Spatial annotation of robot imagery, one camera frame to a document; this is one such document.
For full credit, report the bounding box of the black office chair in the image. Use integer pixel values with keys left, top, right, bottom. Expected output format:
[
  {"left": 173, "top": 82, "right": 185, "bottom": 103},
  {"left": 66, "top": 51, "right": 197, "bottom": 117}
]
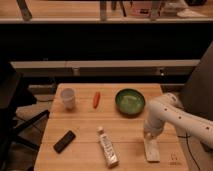
[{"left": 0, "top": 60, "right": 50, "bottom": 171}]

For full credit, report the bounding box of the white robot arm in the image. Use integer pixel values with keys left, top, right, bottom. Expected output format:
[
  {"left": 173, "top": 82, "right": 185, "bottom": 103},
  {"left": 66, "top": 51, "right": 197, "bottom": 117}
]
[{"left": 144, "top": 93, "right": 213, "bottom": 148}]

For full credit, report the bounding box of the black cable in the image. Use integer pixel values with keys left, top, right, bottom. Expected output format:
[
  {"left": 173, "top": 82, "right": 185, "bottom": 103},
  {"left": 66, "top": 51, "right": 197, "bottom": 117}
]
[{"left": 178, "top": 131, "right": 202, "bottom": 171}]

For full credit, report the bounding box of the orange carrot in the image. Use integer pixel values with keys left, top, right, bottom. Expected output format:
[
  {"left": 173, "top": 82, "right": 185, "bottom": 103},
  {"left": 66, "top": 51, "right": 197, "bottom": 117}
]
[{"left": 93, "top": 92, "right": 100, "bottom": 108}]

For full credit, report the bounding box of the dark grey panel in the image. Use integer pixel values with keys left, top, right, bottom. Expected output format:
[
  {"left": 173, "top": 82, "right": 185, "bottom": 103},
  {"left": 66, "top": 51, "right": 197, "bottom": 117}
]
[{"left": 180, "top": 42, "right": 213, "bottom": 121}]

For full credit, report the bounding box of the white tube bottle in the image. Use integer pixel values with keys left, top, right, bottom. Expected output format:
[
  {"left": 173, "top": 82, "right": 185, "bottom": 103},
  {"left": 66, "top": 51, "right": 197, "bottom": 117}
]
[{"left": 97, "top": 127, "right": 119, "bottom": 168}]

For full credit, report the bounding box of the white rectangular sponge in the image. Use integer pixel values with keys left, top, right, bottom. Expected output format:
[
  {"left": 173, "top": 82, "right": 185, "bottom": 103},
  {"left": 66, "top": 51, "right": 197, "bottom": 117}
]
[{"left": 144, "top": 139, "right": 160, "bottom": 162}]

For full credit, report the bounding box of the black remote control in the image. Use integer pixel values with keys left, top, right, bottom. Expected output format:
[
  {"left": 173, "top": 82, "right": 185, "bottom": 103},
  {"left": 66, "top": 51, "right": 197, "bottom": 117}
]
[{"left": 53, "top": 130, "right": 76, "bottom": 153}]

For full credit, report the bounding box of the white paper cup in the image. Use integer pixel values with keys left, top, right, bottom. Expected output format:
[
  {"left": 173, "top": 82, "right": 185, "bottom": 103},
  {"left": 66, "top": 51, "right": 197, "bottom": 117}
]
[{"left": 60, "top": 88, "right": 75, "bottom": 110}]

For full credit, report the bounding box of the green bowl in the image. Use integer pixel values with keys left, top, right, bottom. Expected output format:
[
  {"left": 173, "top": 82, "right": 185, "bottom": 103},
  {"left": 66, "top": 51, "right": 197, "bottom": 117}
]
[{"left": 115, "top": 88, "right": 146, "bottom": 116}]

